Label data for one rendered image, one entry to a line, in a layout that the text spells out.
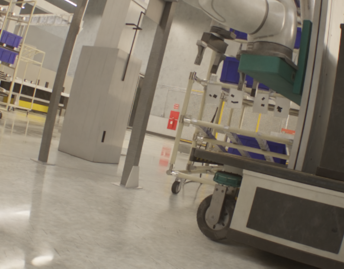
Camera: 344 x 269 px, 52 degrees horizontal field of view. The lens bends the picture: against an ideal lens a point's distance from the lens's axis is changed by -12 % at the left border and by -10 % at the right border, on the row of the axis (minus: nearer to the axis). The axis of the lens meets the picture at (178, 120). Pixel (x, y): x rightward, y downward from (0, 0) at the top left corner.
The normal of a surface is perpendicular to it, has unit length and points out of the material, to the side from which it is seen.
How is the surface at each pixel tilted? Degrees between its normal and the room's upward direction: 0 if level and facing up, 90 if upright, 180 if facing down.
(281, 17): 90
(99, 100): 90
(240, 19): 137
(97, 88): 90
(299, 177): 90
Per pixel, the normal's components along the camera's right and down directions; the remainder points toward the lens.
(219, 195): -0.61, -0.17
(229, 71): -0.37, -0.07
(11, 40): 0.84, 0.31
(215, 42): 0.69, 0.24
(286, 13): 0.23, 0.00
